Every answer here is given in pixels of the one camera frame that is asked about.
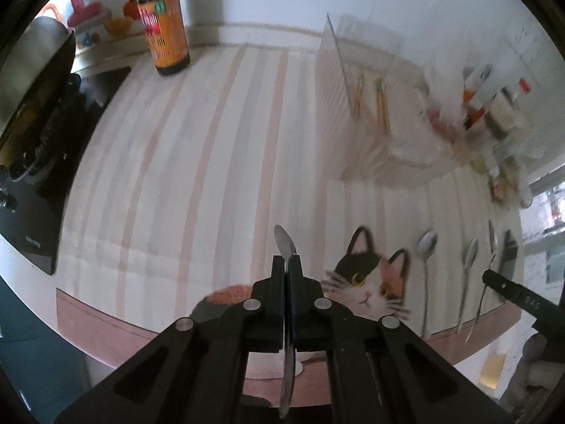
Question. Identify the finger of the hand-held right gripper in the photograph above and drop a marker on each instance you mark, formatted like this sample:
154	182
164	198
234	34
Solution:
525	301

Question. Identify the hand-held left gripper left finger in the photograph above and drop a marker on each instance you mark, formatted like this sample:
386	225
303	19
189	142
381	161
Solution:
265	313

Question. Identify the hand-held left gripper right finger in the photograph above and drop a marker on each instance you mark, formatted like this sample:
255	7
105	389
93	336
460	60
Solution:
309	313

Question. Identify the small steel spoon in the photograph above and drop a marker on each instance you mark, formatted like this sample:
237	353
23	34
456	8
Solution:
479	309
470	251

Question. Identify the large oval steel spoon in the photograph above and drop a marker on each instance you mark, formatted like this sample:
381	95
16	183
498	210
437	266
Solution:
282	238

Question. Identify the clear plastic tray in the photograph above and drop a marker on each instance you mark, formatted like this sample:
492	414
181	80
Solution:
397	159

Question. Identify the person's right forearm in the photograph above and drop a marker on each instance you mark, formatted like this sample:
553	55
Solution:
536	362

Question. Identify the black smartphone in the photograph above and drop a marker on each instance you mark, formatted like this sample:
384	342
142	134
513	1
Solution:
510	251

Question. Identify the calico cat shaped mat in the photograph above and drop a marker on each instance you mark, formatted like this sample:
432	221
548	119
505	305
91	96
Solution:
370	274

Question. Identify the large round steel spoon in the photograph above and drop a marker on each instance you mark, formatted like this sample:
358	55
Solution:
427	243

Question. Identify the striped tablecloth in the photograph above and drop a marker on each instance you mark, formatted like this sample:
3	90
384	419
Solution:
198	163

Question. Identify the white-lid spice jar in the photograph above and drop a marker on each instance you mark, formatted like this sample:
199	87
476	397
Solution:
503	112

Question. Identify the dark bottle with red cap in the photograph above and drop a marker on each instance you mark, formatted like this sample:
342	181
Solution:
523	87

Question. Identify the white seasoning packet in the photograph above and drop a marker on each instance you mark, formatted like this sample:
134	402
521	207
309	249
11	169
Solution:
483	75

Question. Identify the teal kitchen cabinet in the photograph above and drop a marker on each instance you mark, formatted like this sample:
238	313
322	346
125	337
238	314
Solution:
35	340

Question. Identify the black gas stove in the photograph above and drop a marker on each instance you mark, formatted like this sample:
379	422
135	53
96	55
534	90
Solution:
31	221

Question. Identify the dark sauce bottle orange label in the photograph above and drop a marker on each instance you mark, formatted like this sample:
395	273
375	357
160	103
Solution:
165	39

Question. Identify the window frame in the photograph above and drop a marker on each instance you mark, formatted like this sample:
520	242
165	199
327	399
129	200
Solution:
547	238

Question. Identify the colourful wall stickers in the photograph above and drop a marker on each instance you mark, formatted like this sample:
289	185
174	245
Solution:
88	13

